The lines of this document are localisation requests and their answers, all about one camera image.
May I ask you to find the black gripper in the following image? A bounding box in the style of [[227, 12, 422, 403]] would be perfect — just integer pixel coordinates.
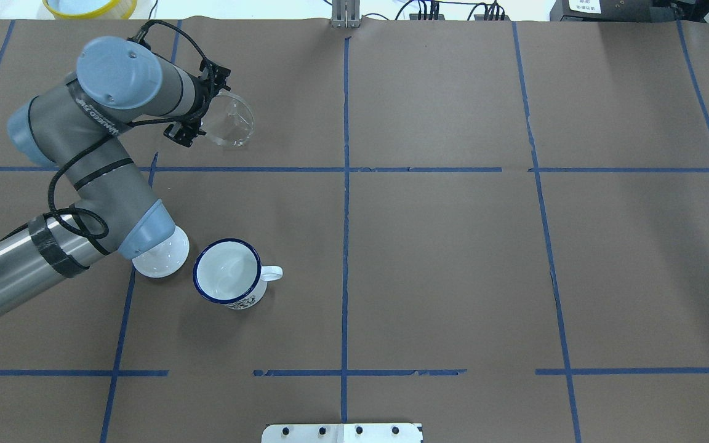
[[164, 59, 231, 148]]

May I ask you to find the clear glass funnel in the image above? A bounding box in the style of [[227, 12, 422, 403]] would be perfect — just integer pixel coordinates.
[[201, 89, 254, 149]]

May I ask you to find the white enamel mug lid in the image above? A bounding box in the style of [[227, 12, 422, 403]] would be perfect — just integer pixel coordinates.
[[132, 225, 190, 279]]

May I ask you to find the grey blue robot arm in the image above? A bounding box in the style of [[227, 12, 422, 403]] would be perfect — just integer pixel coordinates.
[[0, 31, 231, 317]]

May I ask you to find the white enamel mug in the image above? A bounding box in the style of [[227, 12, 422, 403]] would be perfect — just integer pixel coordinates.
[[193, 238, 284, 309]]

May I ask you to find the black power supply box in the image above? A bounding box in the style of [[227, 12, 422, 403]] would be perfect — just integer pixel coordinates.
[[549, 1, 678, 23]]

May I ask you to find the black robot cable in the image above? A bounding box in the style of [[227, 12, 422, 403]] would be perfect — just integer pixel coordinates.
[[0, 20, 215, 242]]

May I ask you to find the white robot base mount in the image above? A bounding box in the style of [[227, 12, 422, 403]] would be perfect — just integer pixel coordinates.
[[261, 423, 424, 442]]

